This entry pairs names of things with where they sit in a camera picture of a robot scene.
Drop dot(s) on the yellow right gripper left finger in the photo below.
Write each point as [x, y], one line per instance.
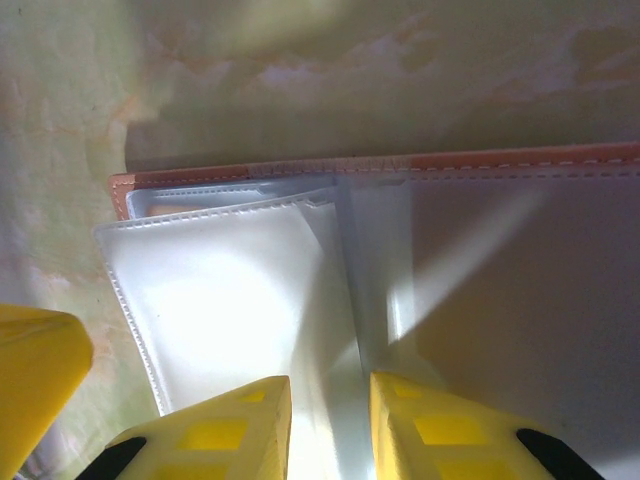
[215, 435]

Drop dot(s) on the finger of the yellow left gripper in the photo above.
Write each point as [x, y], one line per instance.
[35, 370]

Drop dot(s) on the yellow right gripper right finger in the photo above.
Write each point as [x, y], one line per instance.
[450, 435]

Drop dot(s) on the pink card holder album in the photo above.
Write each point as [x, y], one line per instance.
[500, 300]

